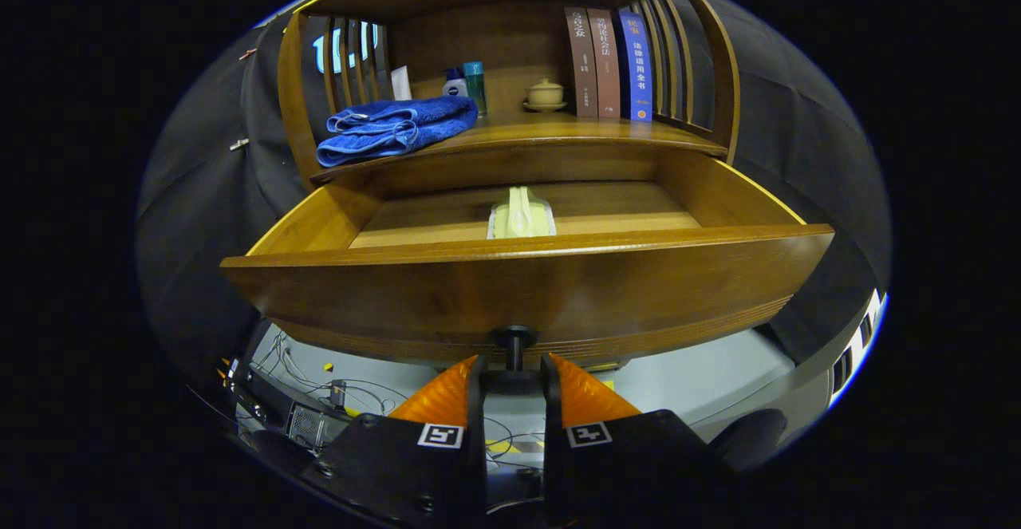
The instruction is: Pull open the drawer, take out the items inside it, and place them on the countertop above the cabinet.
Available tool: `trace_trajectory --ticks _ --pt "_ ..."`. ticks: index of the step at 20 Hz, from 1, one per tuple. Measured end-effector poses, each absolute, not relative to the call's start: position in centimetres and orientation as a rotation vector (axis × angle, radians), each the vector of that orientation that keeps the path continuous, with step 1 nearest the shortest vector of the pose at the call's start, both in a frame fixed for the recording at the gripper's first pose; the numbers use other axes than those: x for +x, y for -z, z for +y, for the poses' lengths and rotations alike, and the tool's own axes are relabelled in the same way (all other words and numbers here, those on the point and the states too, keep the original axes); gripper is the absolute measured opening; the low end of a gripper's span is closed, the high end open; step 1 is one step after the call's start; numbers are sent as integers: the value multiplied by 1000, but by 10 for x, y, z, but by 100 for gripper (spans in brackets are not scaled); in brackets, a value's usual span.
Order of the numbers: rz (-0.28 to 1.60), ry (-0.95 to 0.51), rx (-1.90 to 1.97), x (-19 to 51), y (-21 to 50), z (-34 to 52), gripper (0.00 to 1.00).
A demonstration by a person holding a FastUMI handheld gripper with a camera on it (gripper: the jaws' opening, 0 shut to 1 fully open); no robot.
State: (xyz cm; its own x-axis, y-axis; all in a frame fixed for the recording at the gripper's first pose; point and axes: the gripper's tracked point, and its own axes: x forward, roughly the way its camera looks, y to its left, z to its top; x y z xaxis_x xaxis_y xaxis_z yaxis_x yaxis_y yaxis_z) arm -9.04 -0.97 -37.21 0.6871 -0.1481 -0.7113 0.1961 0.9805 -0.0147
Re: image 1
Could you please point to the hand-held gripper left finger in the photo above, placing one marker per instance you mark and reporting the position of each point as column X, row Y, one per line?
column 477, row 465

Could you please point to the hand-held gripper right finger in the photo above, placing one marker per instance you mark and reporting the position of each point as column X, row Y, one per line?
column 552, row 465

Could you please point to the brown wooden drawer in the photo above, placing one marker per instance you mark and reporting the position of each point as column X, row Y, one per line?
column 518, row 290

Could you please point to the wooden countertop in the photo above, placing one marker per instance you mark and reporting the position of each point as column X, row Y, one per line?
column 558, row 130

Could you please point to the brown wooden cabinet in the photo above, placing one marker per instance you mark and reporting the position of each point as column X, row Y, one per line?
column 510, row 42

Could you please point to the grey perforated device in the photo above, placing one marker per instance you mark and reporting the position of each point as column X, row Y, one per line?
column 307, row 425

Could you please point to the black electronic box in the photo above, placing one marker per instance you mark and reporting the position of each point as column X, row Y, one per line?
column 259, row 397

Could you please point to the bright white panel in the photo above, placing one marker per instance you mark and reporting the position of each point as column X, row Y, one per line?
column 857, row 349

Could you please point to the folded blue towel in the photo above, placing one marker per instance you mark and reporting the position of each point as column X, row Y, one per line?
column 383, row 126

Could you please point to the beige lidded tea cup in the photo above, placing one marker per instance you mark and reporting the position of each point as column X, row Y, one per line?
column 545, row 94

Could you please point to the white lotion bottle blue cap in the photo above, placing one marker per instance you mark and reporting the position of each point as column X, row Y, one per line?
column 455, row 86

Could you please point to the teal clear bottle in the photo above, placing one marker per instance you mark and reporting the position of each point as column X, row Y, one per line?
column 475, row 82

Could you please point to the white tube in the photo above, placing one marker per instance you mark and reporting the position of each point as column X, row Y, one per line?
column 401, row 84

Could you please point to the dark brown book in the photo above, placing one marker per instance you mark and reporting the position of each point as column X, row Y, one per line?
column 580, row 66

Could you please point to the reddish brown book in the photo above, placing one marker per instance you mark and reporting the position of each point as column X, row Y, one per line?
column 606, row 66

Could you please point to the blue book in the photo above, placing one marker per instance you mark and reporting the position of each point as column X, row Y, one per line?
column 636, row 66

